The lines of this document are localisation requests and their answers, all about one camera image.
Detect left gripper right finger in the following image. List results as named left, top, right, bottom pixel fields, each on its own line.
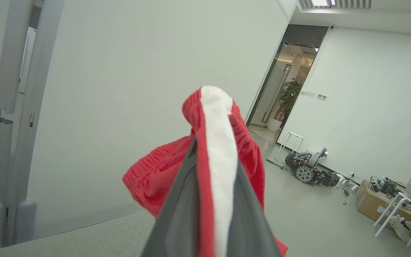
left=226, top=160, right=283, bottom=257

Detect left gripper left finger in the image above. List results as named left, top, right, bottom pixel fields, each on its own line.
left=141, top=137, right=201, bottom=257

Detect red shorts with white stripe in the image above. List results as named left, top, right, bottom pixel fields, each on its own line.
left=122, top=86, right=289, bottom=257

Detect small white stool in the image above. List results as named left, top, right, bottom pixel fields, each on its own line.
left=280, top=131, right=304, bottom=153

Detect brown cardboard box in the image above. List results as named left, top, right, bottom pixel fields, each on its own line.
left=356, top=179, right=411, bottom=223

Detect green potted plant white pot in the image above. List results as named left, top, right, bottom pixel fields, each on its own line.
left=267, top=79, right=304, bottom=133

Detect dark framed glass doorway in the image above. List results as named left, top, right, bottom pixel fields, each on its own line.
left=245, top=24, right=329, bottom=143

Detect ceiling air vent grille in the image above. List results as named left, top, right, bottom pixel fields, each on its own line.
left=298, top=0, right=372, bottom=10

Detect green handled tool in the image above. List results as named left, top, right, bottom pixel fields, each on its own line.
left=266, top=158, right=285, bottom=170

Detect electronics pile with wires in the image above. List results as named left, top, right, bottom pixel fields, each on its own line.
left=370, top=176, right=406, bottom=197

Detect white metal frame table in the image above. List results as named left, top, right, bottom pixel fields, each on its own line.
left=373, top=192, right=411, bottom=257

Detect grey metal partition post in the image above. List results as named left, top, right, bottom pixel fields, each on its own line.
left=0, top=0, right=35, bottom=252
left=7, top=0, right=66, bottom=245

